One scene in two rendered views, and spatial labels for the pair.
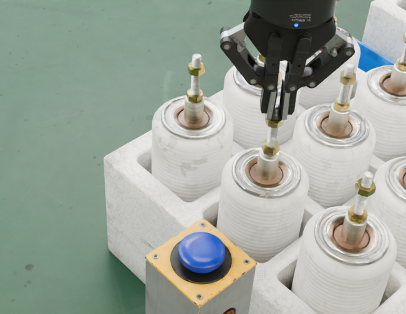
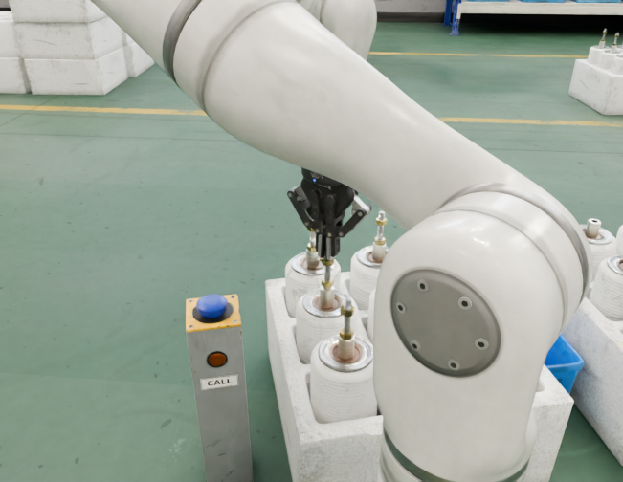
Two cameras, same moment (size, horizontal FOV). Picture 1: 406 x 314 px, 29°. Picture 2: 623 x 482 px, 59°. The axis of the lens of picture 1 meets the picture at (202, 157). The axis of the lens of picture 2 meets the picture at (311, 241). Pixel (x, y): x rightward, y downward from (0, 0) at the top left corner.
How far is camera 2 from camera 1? 0.46 m
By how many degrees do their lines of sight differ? 32
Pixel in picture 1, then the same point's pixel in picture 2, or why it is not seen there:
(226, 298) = (213, 339)
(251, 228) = (303, 336)
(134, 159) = (280, 286)
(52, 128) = not seen: hidden behind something
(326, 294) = (315, 388)
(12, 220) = not seen: hidden behind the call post
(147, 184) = (276, 300)
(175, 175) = (290, 297)
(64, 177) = not seen: hidden behind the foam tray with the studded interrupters
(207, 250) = (212, 303)
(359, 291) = (332, 391)
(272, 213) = (314, 327)
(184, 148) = (294, 277)
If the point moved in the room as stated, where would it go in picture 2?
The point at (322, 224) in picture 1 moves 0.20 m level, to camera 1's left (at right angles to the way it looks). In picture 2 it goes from (332, 339) to (226, 293)
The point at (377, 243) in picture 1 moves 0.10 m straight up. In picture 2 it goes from (357, 362) to (361, 300)
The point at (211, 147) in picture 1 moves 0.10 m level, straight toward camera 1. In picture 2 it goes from (310, 282) to (272, 312)
